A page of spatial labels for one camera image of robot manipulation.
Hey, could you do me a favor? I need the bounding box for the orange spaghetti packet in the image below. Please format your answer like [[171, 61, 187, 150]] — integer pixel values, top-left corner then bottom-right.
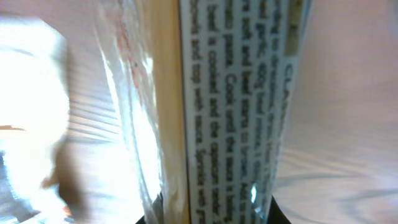
[[95, 0, 312, 224]]

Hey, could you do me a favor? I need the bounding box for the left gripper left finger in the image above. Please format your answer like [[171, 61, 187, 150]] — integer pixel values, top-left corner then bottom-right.
[[135, 194, 164, 224]]

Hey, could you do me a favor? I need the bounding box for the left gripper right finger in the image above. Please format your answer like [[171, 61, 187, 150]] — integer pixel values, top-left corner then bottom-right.
[[267, 197, 291, 224]]

